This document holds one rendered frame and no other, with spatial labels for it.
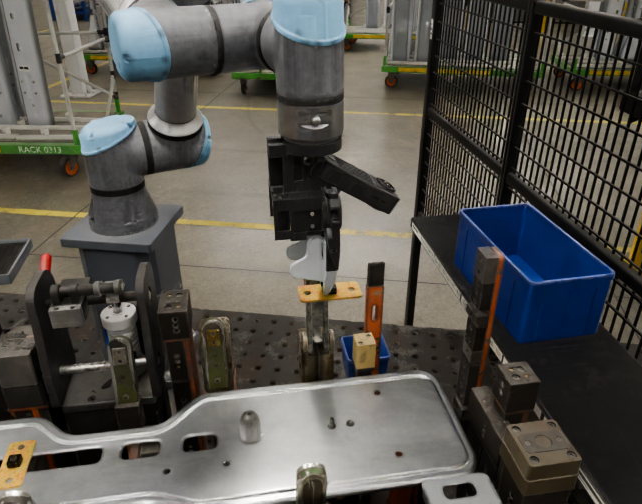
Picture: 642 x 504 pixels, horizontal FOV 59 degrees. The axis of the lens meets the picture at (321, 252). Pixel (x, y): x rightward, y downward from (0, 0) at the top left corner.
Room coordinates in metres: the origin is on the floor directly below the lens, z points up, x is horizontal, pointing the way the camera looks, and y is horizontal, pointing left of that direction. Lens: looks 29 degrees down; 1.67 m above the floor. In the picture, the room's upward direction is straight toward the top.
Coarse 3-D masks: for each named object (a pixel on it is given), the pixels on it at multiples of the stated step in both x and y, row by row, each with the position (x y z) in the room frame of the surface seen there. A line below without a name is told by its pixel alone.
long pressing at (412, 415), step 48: (288, 384) 0.73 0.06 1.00; (336, 384) 0.73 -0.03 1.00; (384, 384) 0.74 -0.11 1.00; (432, 384) 0.74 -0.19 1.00; (0, 432) 0.63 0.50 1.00; (48, 432) 0.63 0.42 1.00; (144, 432) 0.63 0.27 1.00; (192, 432) 0.63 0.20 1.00; (288, 432) 0.63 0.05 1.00; (336, 432) 0.63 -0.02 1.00; (384, 432) 0.63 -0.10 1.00; (432, 432) 0.63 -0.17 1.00; (48, 480) 0.54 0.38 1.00; (96, 480) 0.54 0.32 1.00; (144, 480) 0.54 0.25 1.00; (192, 480) 0.54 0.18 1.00; (240, 480) 0.54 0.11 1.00; (288, 480) 0.54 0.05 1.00; (336, 480) 0.54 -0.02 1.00; (384, 480) 0.54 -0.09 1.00
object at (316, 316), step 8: (312, 280) 0.80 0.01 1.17; (312, 304) 0.79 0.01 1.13; (320, 304) 0.79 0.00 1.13; (312, 312) 0.79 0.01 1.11; (320, 312) 0.79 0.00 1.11; (312, 320) 0.78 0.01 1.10; (320, 320) 0.79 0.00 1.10; (328, 320) 0.78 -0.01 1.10; (328, 328) 0.78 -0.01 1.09; (312, 336) 0.77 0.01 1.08; (328, 336) 0.78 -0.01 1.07; (312, 344) 0.77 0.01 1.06; (328, 344) 0.77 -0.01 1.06; (312, 352) 0.77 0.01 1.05
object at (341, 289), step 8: (304, 288) 0.65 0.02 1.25; (312, 288) 0.65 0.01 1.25; (320, 288) 0.65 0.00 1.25; (336, 288) 0.63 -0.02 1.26; (344, 288) 0.65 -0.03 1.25; (352, 288) 0.65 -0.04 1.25; (304, 296) 0.63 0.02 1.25; (312, 296) 0.63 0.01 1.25; (320, 296) 0.63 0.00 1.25; (328, 296) 0.63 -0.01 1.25; (336, 296) 0.63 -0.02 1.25; (344, 296) 0.63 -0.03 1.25; (352, 296) 0.63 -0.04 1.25; (360, 296) 0.63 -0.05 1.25
